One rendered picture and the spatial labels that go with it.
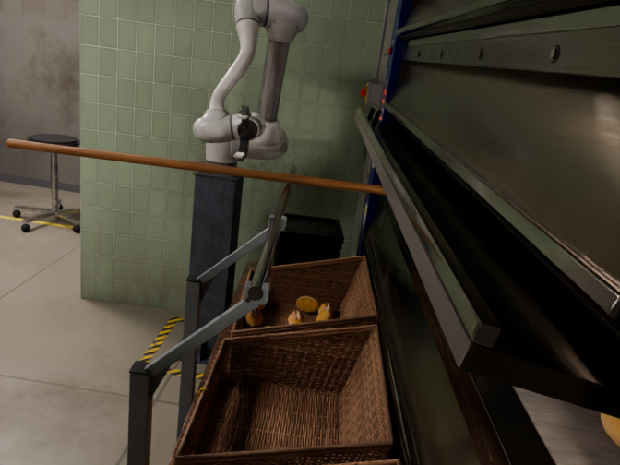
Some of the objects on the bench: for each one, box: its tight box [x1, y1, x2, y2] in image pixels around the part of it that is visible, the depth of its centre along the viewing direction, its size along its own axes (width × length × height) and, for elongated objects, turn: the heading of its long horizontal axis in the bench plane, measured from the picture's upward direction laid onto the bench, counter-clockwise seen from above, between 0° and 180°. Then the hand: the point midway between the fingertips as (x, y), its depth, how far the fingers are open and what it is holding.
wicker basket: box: [173, 324, 397, 465], centre depth 148 cm, size 49×56×28 cm
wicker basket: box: [228, 255, 378, 385], centre depth 205 cm, size 49×56×28 cm
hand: (240, 137), depth 194 cm, fingers open, 13 cm apart
